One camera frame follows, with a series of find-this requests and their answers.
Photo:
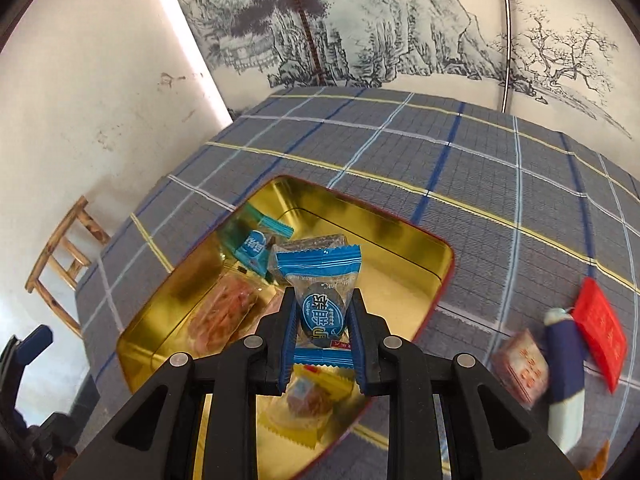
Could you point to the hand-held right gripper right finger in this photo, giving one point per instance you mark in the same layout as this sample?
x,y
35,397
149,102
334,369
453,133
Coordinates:
x,y
357,345

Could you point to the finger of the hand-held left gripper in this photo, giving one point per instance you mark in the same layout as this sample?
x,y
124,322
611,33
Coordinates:
x,y
35,338

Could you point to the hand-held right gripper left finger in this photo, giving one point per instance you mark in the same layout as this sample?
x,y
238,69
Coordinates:
x,y
287,340

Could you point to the blue candy packet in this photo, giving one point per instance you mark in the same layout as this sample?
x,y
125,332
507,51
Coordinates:
x,y
252,247
320,315

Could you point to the yellow snack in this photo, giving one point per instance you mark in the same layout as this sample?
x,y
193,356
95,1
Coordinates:
x,y
305,400

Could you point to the red tin box gold inside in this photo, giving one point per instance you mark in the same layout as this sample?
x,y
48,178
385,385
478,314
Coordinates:
x,y
390,260

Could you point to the clear red-print cake packet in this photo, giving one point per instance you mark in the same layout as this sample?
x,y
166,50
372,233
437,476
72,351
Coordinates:
x,y
522,365

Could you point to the navy and white snack packet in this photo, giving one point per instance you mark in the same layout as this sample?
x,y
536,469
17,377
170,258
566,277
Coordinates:
x,y
565,380

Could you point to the red snack packet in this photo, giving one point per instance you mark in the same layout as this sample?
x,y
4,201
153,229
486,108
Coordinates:
x,y
600,332

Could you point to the orange snack packet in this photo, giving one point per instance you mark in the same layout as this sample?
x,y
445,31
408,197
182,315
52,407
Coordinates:
x,y
597,462

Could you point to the wooden stool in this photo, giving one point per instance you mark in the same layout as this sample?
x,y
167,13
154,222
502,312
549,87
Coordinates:
x,y
55,243

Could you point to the grey plaid tablecloth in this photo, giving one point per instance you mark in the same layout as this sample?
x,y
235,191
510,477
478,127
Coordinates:
x,y
450,185

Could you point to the landscape painted folding screen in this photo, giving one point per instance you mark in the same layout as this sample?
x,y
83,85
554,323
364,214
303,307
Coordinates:
x,y
400,10

